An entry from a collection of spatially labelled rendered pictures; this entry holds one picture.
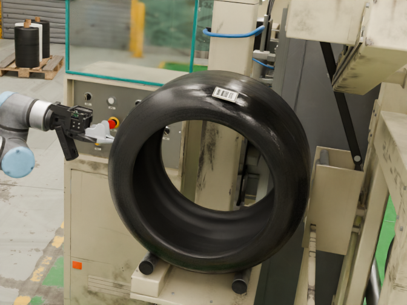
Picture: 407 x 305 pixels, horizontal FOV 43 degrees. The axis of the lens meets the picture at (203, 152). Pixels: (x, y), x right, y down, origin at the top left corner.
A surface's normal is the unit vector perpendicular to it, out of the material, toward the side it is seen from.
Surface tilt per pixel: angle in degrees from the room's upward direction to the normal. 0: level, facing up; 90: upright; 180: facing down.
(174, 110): 80
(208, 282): 0
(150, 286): 90
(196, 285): 0
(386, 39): 72
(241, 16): 90
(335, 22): 90
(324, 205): 90
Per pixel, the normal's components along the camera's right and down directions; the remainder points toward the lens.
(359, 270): -0.21, 0.32
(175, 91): -0.34, -0.47
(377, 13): -0.17, 0.01
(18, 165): 0.52, 0.33
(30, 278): 0.09, -0.94
